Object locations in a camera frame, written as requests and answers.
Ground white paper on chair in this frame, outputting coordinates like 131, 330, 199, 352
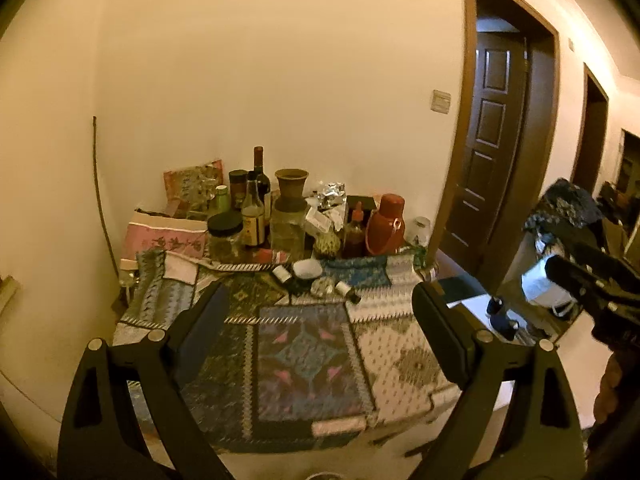
521, 256, 574, 309

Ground dark floral cloth pile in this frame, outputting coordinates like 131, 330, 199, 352
523, 178, 606, 257

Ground brown wooden door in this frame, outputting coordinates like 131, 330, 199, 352
442, 32, 527, 274

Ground small clear glass jar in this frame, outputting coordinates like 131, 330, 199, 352
412, 216, 432, 247

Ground patchwork patterned tablecloth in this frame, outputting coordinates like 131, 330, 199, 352
113, 249, 460, 453

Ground pink embroidered cloth bag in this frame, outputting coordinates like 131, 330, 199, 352
119, 211, 207, 271

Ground red thermos jug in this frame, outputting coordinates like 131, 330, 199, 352
366, 193, 406, 256

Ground black-lidded glass jar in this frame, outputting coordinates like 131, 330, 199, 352
207, 210, 243, 263

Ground small white-labelled dark bottle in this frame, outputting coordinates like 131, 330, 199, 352
272, 266, 293, 285

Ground black box on table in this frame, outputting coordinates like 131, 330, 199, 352
347, 195, 378, 228

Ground orange sauce bottle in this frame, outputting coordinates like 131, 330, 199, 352
342, 202, 366, 259

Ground red patterned snack packet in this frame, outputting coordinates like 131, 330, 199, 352
163, 159, 224, 212

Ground green bottle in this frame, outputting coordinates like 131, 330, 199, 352
209, 184, 232, 216

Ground white ceramic bowl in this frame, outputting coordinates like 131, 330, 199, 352
292, 258, 323, 281

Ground clear liquor bottle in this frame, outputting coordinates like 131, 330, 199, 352
241, 170, 265, 247

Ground green custard apple fruit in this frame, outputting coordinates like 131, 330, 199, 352
314, 231, 342, 260

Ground large clear glass jar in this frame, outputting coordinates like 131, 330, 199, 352
270, 209, 306, 261

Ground crumpled silver foil bag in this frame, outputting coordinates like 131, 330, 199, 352
317, 182, 347, 209

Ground dark brown lidded jar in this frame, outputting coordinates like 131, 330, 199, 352
229, 169, 248, 210

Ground dark red wine bottle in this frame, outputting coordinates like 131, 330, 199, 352
254, 146, 271, 226

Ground brown clay vase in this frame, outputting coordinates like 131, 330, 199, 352
276, 168, 308, 212

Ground wall light switch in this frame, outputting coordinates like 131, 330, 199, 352
431, 90, 452, 115

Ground thin dark wall cable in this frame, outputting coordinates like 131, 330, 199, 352
91, 115, 122, 276

